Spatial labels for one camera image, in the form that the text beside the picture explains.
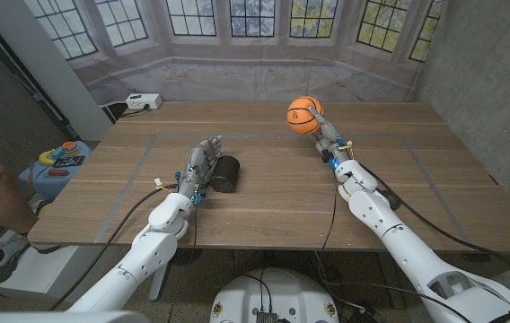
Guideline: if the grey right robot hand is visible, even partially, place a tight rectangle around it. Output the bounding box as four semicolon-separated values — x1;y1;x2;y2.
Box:
307;106;355;169

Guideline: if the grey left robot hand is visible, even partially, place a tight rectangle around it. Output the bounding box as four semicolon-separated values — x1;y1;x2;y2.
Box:
176;135;225;201

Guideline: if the orange mini basketball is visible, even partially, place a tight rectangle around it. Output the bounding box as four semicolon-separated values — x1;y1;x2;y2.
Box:
286;96;324;135

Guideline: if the black cylindrical speaker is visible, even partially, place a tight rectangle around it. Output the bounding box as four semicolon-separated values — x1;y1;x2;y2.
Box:
209;154;242;194

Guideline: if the white power strip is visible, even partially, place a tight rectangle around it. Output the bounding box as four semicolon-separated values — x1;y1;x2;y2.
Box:
125;92;163;111

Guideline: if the printed window backdrop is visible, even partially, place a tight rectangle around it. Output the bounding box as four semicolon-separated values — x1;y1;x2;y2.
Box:
23;0;449;105

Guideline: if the grey table leg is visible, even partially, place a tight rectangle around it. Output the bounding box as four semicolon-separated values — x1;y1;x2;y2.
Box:
376;251;405;310
148;248;175;302

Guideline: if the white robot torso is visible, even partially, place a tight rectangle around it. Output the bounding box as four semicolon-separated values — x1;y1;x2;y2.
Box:
209;267;340;323

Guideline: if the blue stool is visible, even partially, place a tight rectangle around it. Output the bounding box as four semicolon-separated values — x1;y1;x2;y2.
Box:
18;140;92;202

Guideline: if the white slanted column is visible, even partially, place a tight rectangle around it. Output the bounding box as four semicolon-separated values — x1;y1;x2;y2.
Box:
0;0;115;143

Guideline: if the white floor platform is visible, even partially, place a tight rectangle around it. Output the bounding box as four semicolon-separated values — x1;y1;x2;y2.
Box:
0;232;81;297

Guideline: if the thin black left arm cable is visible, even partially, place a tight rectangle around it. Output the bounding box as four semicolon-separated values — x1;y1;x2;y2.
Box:
166;205;198;323

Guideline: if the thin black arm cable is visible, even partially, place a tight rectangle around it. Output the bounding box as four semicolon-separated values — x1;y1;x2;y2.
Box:
166;205;198;323
316;187;474;323

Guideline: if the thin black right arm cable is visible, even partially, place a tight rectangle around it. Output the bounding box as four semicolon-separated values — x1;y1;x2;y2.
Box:
316;187;474;323

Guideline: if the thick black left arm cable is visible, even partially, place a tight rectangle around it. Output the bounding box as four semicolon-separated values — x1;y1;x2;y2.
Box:
47;183;179;311

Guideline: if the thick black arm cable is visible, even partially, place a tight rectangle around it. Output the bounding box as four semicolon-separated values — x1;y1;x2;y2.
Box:
356;161;510;310
47;183;179;311

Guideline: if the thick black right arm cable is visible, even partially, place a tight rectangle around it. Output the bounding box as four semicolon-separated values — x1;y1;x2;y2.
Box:
356;161;510;310

